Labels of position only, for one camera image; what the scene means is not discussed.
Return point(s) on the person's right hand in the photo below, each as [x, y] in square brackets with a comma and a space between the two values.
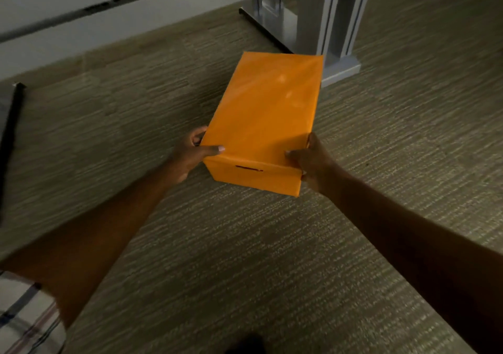
[316, 167]

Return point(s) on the person's left hand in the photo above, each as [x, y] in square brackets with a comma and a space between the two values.
[185, 157]

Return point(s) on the person's right thumb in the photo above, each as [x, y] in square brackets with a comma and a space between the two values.
[295, 156]

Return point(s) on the person's left thumb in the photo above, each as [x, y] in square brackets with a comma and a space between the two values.
[208, 150]

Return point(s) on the orange cardboard box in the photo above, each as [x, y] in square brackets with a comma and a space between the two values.
[263, 118]

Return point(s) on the person's right forearm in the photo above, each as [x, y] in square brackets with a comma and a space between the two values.
[420, 255]

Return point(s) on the person's left forearm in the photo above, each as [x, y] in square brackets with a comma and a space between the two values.
[84, 236]

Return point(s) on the grey metal table leg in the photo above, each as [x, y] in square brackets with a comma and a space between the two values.
[314, 19]

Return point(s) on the black flat panel edge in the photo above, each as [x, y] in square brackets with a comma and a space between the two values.
[10, 137]

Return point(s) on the plaid shirt sleeve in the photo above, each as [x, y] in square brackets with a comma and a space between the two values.
[25, 318]

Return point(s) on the white table frame rail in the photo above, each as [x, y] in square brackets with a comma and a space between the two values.
[118, 15]

